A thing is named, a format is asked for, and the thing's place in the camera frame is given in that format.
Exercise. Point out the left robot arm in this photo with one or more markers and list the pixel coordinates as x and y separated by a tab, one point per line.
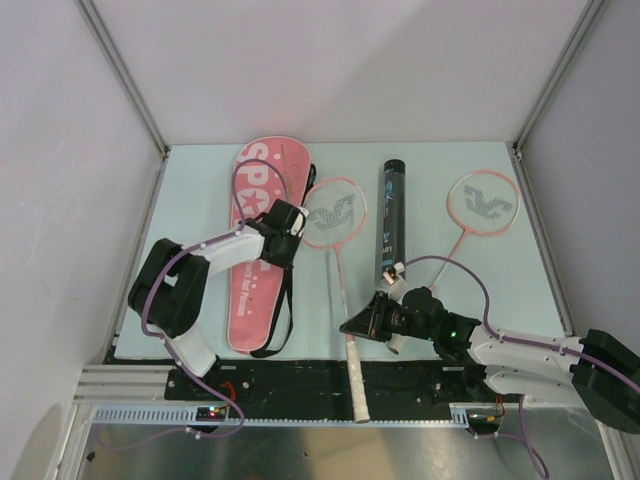
169	289

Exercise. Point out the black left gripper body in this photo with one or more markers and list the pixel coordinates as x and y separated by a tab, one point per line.
287	250

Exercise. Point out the pink badminton racket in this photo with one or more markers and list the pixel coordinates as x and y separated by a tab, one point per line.
337	211
482	203

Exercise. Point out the pink racket cover bag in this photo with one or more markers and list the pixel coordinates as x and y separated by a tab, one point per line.
260	318

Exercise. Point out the black shuttlecock tube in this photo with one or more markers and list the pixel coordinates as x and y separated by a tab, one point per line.
393	215

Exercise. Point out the left aluminium frame post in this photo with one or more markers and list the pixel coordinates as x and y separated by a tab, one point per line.
116	62

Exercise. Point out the right aluminium frame post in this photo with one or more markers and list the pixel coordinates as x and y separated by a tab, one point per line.
569	54

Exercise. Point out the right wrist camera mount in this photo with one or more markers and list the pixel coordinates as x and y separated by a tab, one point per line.
394	283

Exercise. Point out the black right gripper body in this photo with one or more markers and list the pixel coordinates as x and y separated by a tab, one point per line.
398	323

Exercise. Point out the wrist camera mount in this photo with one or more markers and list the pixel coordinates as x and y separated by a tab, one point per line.
300	220
394	283

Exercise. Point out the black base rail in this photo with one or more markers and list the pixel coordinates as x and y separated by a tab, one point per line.
318	390

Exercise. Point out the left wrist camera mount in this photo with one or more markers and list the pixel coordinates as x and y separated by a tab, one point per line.
300	220

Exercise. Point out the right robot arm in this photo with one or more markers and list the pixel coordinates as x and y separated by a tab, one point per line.
597	372

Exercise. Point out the aluminium frame post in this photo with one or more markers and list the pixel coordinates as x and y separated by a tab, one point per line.
116	62
569	54

